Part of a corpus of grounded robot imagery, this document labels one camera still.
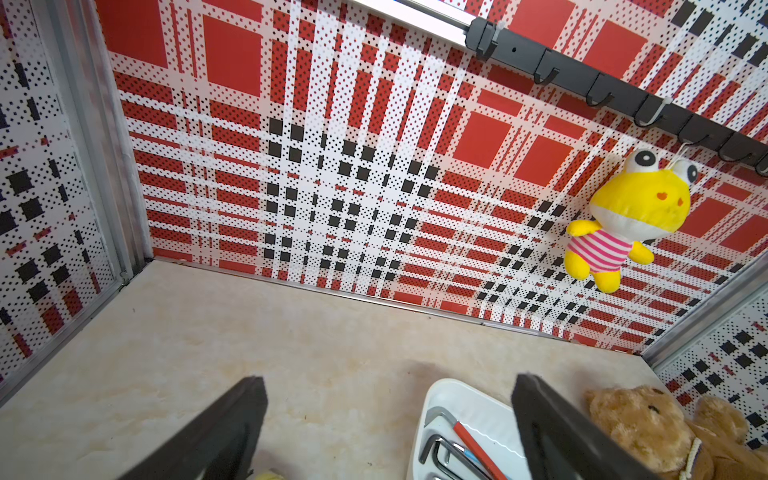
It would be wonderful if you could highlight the thin black hex key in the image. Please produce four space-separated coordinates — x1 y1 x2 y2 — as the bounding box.
431 437 482 479

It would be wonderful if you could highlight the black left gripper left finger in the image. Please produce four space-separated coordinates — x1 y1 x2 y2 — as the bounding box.
121 376 268 479

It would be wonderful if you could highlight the black hook rail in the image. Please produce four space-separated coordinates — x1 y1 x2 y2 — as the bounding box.
465 17 767 177

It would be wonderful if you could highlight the blue handled hex key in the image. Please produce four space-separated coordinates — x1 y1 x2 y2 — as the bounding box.
451 442 491 480

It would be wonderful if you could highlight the red handled hex key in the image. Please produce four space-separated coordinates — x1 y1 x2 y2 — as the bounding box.
424 406 506 480

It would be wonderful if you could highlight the yellow frog plush toy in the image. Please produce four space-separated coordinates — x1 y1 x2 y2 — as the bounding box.
564 149 699 293

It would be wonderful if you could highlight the brown teddy bear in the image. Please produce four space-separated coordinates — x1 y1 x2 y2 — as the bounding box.
584 385 767 479

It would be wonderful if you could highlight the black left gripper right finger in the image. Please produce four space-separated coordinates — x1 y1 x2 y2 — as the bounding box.
511 373 657 480

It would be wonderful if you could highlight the white plastic storage box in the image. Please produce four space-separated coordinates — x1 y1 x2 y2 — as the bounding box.
406 379 531 479

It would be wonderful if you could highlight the small grey yellow plush toy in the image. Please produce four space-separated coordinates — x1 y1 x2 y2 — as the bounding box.
248 470 286 480

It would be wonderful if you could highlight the large black hex key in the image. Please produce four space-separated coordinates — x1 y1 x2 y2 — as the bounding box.
417 434 487 480

